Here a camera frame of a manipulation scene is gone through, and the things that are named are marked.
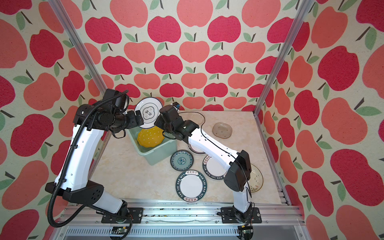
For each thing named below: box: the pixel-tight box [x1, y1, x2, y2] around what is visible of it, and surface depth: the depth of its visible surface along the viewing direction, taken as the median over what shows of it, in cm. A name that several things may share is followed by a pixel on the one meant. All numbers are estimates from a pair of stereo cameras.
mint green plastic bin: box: [126, 128, 178, 166], surface depth 90 cm
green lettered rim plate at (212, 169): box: [202, 154, 227, 180], surface depth 90 cm
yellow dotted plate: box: [137, 126, 165, 148], surface depth 106 cm
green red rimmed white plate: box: [187, 143, 206, 154], surface depth 100 cm
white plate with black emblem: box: [134, 97, 164, 129], surface depth 80 cm
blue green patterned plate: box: [170, 149, 194, 172], surface depth 95 cm
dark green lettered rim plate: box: [175, 170, 208, 202], surface depth 85 cm
